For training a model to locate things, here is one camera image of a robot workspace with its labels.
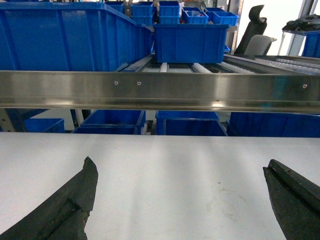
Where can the blue bin right on shelf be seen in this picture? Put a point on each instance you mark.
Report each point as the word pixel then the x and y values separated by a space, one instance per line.
pixel 312 44

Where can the blue bin under shelf right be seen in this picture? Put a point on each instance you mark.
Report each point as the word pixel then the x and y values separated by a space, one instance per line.
pixel 288 125

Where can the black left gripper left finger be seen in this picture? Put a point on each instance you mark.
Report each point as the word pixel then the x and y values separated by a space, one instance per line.
pixel 64 215

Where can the stainless steel roller shelf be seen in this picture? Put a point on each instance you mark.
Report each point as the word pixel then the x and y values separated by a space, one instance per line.
pixel 280 84

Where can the black office chair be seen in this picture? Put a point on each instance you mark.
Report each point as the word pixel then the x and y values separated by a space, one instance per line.
pixel 254 42

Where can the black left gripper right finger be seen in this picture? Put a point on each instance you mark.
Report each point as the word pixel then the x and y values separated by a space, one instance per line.
pixel 295 201

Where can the large blue bin left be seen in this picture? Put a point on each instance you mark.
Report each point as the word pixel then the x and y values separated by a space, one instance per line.
pixel 69 36

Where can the medium blue bin on shelf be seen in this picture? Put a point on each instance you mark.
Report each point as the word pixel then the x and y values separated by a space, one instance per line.
pixel 187 43

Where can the blue bin under shelf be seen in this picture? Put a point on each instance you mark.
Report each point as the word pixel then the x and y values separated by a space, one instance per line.
pixel 288 125
pixel 113 122
pixel 189 123

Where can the blue bin under shelf left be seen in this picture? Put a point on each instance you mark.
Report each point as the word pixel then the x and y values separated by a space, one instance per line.
pixel 113 122

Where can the blue bin under shelf centre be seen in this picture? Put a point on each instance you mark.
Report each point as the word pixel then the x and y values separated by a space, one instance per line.
pixel 189 123

